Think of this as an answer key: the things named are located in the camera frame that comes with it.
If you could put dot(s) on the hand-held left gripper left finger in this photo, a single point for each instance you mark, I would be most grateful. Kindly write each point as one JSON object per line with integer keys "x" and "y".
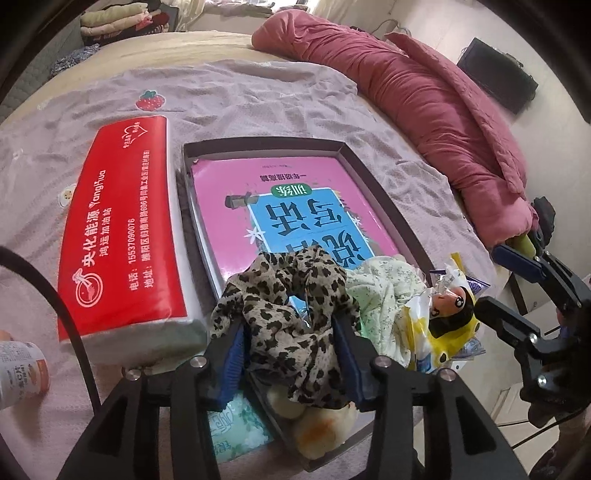
{"x": 231, "y": 369}

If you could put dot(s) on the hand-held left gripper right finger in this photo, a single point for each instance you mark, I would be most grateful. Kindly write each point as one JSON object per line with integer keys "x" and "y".
{"x": 348, "y": 369}

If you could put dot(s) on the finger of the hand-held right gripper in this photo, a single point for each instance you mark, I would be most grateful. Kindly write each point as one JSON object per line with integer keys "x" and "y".
{"x": 512, "y": 258}
{"x": 503, "y": 318}

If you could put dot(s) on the green white tissue pack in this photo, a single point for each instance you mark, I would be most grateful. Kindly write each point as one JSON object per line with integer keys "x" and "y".
{"x": 235, "y": 429}

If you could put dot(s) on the yellow cartoon snack packet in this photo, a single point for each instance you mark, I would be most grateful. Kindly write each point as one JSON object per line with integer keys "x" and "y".
{"x": 443, "y": 341}

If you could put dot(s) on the cream plush bear purple bow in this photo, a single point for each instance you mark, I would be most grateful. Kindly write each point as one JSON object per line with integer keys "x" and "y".
{"x": 318, "y": 429}

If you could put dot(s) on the white floral cloth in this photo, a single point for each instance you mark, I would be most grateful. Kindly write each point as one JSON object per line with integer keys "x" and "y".
{"x": 388, "y": 290}

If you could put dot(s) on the leopard print scarf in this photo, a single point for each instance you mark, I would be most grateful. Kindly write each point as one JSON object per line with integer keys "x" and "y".
{"x": 286, "y": 295}

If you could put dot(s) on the dark cardboard box tray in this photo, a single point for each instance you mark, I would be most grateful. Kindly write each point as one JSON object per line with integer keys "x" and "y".
{"x": 277, "y": 145}

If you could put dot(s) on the person's right forearm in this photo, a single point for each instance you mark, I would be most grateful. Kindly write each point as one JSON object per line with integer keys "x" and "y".
{"x": 577, "y": 438}

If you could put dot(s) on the yellow green object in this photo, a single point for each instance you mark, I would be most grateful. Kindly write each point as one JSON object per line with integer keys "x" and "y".
{"x": 524, "y": 242}

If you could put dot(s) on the white purple snack packet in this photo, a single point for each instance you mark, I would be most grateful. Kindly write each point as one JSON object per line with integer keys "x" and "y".
{"x": 475, "y": 284}

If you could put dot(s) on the dark blue clothes heap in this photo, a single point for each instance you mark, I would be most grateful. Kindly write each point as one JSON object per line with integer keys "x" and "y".
{"x": 545, "y": 212}

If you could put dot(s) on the pink duvet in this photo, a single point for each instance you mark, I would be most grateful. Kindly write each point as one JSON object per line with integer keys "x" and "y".
{"x": 415, "y": 101}

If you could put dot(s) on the red tissue paper pack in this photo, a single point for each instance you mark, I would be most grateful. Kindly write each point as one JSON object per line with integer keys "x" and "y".
{"x": 120, "y": 221}

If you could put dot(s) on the black television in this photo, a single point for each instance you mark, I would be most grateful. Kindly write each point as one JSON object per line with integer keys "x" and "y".
{"x": 496, "y": 74}

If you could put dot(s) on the pink and blue book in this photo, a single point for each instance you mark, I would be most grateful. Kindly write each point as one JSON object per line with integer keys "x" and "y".
{"x": 295, "y": 184}

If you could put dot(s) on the drink bottle with white lid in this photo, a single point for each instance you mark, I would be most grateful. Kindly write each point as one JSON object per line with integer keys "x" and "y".
{"x": 18, "y": 374}

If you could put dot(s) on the purple strawberry print blanket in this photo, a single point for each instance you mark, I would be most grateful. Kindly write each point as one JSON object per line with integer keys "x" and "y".
{"x": 258, "y": 101}

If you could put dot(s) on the dark blue floral cloth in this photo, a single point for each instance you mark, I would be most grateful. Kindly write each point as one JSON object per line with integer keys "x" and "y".
{"x": 74, "y": 60}

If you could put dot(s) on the grey quilted headboard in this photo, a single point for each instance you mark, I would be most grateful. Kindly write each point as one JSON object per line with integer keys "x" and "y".
{"x": 37, "y": 69}

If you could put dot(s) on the pile of folded clothes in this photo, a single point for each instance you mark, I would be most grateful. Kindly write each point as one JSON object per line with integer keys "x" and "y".
{"x": 115, "y": 18}

